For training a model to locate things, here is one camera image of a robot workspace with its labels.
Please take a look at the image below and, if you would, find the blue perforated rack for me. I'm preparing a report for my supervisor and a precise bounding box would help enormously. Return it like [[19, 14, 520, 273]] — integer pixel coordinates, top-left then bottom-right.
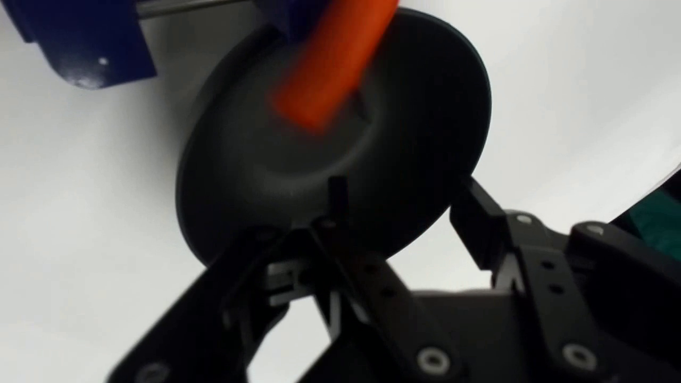
[[0, 0, 328, 90]]

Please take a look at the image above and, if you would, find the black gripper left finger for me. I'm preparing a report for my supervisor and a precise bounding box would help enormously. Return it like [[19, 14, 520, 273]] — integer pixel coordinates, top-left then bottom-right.
[[106, 177, 467, 383]]

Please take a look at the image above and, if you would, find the orange handled tool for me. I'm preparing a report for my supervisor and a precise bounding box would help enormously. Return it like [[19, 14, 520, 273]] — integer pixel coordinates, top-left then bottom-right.
[[272, 0, 399, 133]]

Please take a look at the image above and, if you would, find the black bowl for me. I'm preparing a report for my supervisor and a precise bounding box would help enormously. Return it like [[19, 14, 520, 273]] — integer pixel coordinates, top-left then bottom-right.
[[177, 9, 493, 263]]

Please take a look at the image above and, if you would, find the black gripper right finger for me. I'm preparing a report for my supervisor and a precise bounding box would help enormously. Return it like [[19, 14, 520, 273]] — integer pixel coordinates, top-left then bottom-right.
[[449, 178, 681, 383]]

